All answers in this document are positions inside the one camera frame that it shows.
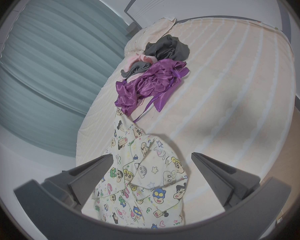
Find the purple satin garment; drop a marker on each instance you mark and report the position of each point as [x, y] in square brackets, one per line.
[150, 84]

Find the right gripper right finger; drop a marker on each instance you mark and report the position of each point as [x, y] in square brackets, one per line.
[220, 179]

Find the grey bedside table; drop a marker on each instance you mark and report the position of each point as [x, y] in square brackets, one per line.
[133, 29]

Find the black garment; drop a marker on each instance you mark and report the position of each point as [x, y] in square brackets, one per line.
[170, 49]

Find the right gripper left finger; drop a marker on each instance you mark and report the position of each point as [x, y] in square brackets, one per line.
[87, 179]

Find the blue-green curtain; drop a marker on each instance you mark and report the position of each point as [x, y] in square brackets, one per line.
[65, 34]
[40, 114]

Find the bed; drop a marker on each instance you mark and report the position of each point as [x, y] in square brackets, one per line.
[227, 84]

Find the white printed pyjama top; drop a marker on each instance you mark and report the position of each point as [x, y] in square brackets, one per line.
[140, 184]

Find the cream pillow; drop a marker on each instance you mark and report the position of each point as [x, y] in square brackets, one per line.
[150, 34]

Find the pink garment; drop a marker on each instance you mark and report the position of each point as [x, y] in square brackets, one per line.
[132, 60]

